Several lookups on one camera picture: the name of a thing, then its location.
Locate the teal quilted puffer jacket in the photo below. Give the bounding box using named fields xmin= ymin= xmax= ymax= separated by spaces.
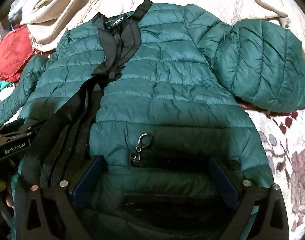
xmin=0 ymin=0 xmax=305 ymax=239

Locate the green knit garment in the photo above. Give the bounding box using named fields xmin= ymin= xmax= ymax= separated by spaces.
xmin=0 ymin=80 xmax=13 ymax=92

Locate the red ruffled cushion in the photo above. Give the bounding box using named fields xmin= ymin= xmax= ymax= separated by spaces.
xmin=0 ymin=25 xmax=34 ymax=82

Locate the floral plush bed blanket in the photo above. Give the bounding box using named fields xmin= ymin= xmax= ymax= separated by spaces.
xmin=241 ymin=104 xmax=305 ymax=239

